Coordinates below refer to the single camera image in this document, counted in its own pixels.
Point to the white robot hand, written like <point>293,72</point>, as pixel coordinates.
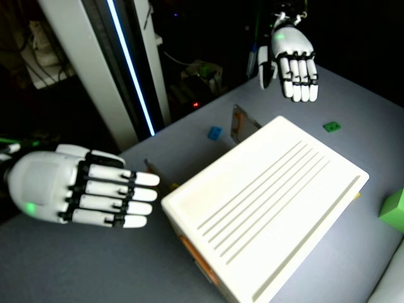
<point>41,183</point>
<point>290,41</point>

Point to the yellow transparent cabinet door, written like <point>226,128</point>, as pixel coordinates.
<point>243,126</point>

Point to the large white ribbed box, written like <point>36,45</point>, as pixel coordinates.
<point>268,202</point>

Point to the white and blue hanging tube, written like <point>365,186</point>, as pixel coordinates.
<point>251,61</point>

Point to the green and white clutter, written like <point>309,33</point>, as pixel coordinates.
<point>205,67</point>

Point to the grey table cloth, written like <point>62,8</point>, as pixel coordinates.
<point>94,262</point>

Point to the small green foam cube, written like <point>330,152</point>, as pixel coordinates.
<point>332,127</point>

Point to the dark device with red light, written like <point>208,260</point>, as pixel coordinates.
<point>189,101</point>

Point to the blue two-hole block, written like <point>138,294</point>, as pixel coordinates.
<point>214,134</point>

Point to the white column with blue light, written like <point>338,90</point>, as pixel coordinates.
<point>94,63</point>

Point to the yellow two-hole block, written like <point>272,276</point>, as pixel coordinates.
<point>173,186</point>
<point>357,195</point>

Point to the large green foam cube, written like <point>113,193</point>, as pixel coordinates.
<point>394,211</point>

